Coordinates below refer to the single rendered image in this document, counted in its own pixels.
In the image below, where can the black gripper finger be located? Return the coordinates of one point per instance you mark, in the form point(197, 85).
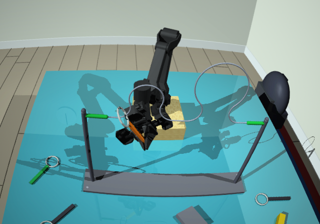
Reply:
point(149, 134)
point(138, 140)

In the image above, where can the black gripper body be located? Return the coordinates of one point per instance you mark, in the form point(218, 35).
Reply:
point(124, 135)

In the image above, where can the white ring with green handle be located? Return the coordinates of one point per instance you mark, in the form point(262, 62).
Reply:
point(43, 170)

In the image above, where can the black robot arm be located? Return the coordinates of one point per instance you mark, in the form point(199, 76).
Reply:
point(167, 40)

